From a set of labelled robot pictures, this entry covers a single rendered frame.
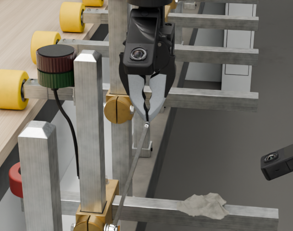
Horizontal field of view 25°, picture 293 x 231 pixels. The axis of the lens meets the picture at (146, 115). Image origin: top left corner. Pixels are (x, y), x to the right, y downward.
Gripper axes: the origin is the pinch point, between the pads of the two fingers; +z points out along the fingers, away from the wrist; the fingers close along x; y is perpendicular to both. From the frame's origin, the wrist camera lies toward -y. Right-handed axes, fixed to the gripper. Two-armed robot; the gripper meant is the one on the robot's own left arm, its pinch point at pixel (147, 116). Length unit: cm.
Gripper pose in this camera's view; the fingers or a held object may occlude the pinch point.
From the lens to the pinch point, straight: 109.0
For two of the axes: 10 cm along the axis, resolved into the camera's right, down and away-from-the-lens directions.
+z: 0.0, 9.0, 4.3
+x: -9.9, -0.7, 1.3
